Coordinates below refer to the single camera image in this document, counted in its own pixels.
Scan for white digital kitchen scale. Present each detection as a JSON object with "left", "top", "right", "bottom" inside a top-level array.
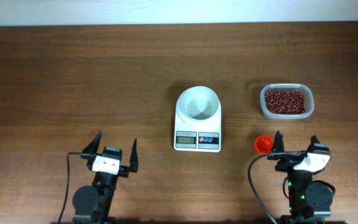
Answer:
[{"left": 173, "top": 97, "right": 223, "bottom": 152}]

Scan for clear plastic food container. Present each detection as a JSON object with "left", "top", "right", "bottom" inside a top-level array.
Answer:
[{"left": 260, "top": 83, "right": 314, "bottom": 119}]

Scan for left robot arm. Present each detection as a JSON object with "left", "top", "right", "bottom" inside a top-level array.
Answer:
[{"left": 71, "top": 132, "right": 139, "bottom": 223}]

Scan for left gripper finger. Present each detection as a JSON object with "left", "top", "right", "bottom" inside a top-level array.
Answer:
[
  {"left": 82, "top": 131, "right": 102, "bottom": 154},
  {"left": 129, "top": 139, "right": 138, "bottom": 173}
]

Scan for red adzuki beans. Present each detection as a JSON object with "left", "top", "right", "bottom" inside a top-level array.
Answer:
[{"left": 264, "top": 90, "right": 306, "bottom": 114}]

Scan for right black camera cable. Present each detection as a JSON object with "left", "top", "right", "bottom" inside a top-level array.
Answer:
[{"left": 247, "top": 151, "right": 307, "bottom": 224}]

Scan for white round bowl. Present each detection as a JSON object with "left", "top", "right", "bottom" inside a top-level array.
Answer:
[{"left": 178, "top": 86, "right": 220, "bottom": 121}]

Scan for red plastic measuring scoop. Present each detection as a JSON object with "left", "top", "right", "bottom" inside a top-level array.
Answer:
[{"left": 254, "top": 135, "right": 273, "bottom": 154}]

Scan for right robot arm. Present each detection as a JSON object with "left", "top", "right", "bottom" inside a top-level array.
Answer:
[{"left": 267, "top": 131, "right": 336, "bottom": 223}]

